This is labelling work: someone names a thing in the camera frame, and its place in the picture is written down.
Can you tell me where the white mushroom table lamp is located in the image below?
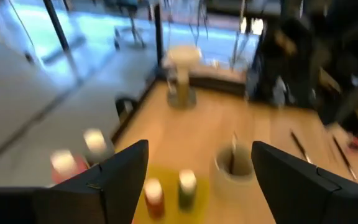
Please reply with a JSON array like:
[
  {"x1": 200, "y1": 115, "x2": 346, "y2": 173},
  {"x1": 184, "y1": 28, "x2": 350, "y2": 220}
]
[{"x1": 162, "y1": 45, "x2": 203, "y2": 110}]

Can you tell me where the large black paint bottle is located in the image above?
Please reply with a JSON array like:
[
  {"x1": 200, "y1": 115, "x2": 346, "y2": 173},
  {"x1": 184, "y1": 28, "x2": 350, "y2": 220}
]
[{"x1": 82, "y1": 128, "x2": 115, "y2": 167}]

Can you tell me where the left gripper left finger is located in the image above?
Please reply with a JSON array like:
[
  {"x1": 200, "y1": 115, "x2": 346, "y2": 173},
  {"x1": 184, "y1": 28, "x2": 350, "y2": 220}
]
[{"x1": 61, "y1": 139, "x2": 149, "y2": 224}]

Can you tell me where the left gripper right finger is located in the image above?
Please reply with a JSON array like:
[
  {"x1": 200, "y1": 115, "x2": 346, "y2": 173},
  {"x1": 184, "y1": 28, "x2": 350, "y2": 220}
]
[{"x1": 252, "y1": 141, "x2": 341, "y2": 224}]

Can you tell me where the small green paint bottle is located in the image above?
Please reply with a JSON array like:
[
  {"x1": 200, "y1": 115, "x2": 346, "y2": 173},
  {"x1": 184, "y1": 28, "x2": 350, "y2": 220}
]
[{"x1": 177, "y1": 169, "x2": 198, "y2": 211}]

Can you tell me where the white ribbed paper cup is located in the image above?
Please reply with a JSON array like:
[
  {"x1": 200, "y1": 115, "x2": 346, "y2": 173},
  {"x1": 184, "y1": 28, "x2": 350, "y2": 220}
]
[{"x1": 210, "y1": 142, "x2": 257, "y2": 202}]

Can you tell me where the black frame hook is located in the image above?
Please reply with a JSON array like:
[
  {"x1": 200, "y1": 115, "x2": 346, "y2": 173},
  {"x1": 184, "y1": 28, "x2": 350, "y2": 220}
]
[{"x1": 114, "y1": 96, "x2": 140, "y2": 126}]

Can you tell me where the large red paint bottle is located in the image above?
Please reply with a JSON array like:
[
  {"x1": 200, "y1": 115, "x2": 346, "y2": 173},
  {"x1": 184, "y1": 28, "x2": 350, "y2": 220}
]
[{"x1": 50, "y1": 149, "x2": 90, "y2": 185}]

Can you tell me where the yellow plastic bin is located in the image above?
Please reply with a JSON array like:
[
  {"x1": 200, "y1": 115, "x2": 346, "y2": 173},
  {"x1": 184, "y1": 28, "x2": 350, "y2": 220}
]
[{"x1": 132, "y1": 163, "x2": 213, "y2": 224}]

